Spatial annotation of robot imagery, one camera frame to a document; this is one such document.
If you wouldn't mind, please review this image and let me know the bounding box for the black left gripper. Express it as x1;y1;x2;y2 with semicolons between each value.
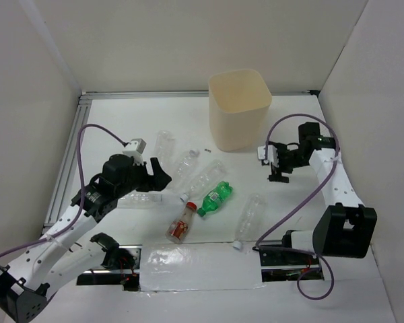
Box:
116;157;172;198

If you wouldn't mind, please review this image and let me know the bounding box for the red label bottle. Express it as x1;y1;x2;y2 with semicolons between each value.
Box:
166;202;197;244

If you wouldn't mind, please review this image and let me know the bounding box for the green plastic bottle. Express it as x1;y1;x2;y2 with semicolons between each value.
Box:
197;181;233;217

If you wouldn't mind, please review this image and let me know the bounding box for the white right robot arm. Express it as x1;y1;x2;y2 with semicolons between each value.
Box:
261;122;377;264

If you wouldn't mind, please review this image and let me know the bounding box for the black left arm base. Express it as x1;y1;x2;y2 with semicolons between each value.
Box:
76;245;142;292

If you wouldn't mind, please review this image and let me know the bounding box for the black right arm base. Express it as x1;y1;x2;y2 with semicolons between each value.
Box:
252;246;324;283

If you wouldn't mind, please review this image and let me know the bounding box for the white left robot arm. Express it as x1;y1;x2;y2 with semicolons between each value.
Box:
0;154;172;322

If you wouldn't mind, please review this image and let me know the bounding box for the beige plastic bin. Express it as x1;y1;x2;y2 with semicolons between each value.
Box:
208;69;272;151

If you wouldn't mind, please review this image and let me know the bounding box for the clear bottle grey cap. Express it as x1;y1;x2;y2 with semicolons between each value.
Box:
170;149;200;189

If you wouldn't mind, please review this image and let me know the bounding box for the clear bottle blue cap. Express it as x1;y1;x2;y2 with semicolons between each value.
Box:
154;130;176;170

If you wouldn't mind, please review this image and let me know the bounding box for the clear bottle white cap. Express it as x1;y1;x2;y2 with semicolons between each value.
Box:
179;159;227;203

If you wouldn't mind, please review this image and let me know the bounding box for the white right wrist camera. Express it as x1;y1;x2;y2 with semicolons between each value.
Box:
257;144;278;167

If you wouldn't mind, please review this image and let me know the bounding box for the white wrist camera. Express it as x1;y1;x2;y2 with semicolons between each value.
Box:
123;139;146;165
257;144;278;167

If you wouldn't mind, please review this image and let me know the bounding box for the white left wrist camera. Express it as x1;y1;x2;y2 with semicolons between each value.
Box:
123;139;146;165

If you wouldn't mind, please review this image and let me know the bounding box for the aluminium frame rail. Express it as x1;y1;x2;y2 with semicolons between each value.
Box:
45;92;325;244

